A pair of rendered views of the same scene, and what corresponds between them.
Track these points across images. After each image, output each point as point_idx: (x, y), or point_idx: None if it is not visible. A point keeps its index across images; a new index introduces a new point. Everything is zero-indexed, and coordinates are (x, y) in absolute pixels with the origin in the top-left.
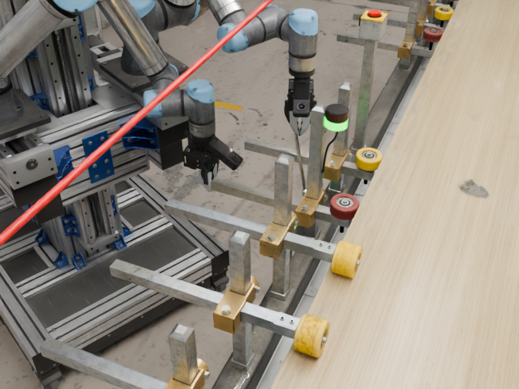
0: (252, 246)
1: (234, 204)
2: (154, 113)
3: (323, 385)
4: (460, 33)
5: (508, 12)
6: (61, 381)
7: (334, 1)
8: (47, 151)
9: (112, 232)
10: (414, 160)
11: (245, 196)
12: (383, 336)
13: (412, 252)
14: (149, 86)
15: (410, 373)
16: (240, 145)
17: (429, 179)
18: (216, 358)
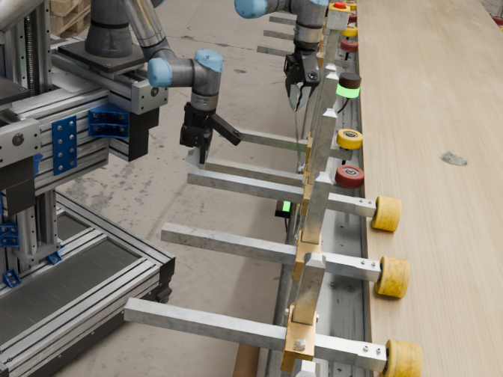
0: (182, 259)
1: (151, 221)
2: (163, 81)
3: (418, 322)
4: (373, 45)
5: (402, 32)
6: None
7: (196, 39)
8: (34, 126)
9: (54, 241)
10: (390, 138)
11: (243, 174)
12: (445, 276)
13: (431, 209)
14: (123, 69)
15: (486, 304)
16: (141, 165)
17: (411, 152)
18: (177, 371)
